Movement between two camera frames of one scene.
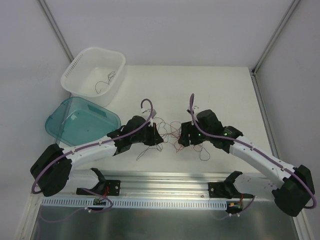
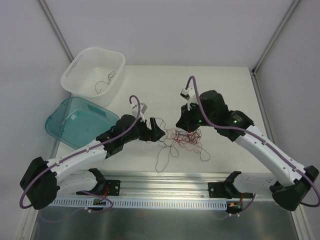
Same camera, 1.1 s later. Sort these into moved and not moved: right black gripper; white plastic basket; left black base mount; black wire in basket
Moved: right black gripper
Not moved: black wire in basket; left black base mount; white plastic basket
